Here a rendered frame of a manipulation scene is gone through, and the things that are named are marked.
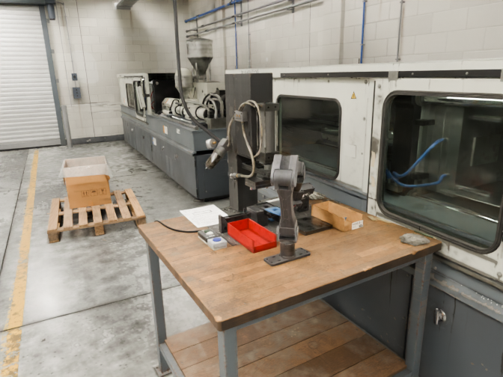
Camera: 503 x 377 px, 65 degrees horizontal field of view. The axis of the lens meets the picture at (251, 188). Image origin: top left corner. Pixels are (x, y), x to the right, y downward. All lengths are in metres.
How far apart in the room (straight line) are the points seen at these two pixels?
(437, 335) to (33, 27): 10.16
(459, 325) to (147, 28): 10.22
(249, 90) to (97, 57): 9.16
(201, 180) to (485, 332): 3.85
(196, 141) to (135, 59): 6.33
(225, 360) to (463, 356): 1.18
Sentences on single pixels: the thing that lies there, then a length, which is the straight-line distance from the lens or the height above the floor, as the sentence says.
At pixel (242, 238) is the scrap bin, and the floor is 0.93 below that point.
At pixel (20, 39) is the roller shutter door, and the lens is 10.86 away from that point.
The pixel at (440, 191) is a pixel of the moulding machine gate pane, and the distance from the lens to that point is 1.97.
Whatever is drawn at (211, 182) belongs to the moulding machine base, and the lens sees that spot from 5.18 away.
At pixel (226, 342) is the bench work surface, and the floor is 0.79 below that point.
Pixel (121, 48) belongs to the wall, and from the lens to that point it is 11.05.
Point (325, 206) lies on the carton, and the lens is 2.18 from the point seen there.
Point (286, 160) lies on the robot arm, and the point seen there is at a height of 1.32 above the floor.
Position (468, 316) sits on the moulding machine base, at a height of 0.59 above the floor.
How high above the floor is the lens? 1.65
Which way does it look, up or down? 16 degrees down
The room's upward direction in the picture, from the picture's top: 1 degrees counter-clockwise
